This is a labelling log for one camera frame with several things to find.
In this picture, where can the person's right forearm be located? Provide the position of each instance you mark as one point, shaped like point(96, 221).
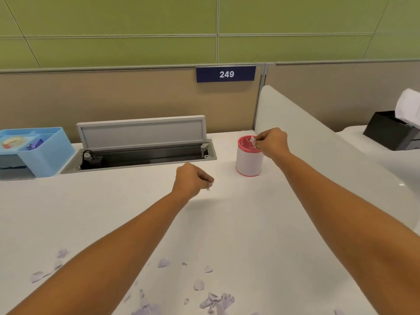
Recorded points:
point(354, 226)

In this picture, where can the blue desk organizer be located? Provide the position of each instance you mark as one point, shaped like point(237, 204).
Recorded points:
point(55, 157)

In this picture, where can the single torn paper scrap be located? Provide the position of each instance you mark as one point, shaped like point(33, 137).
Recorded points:
point(210, 185)
point(252, 140)

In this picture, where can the person's right hand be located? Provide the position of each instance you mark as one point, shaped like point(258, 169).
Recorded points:
point(274, 144)

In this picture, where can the white printed paper sheets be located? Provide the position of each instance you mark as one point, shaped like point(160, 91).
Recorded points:
point(408, 108)

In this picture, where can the person's left forearm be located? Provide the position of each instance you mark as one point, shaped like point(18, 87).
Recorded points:
point(105, 259)

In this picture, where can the white side divider panel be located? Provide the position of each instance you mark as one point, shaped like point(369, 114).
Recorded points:
point(328, 150)

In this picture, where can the clear tape roll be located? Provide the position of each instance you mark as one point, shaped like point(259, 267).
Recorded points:
point(5, 143)

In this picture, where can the purple stapler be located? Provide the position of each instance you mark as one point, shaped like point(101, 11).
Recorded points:
point(35, 144)

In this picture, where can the blue number sign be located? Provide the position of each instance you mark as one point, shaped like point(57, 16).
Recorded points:
point(206, 74)

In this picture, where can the grey partition post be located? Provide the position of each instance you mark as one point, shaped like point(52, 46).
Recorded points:
point(261, 95)

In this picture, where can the person's left hand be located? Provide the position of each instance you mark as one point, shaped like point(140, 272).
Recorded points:
point(190, 182)

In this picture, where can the pink and white cup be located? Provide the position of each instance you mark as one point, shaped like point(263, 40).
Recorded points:
point(247, 164)

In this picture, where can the beige partition panel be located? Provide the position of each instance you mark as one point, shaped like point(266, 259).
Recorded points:
point(98, 101)
point(328, 91)

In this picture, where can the black desk organizer box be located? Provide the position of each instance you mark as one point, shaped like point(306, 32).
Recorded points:
point(384, 131)

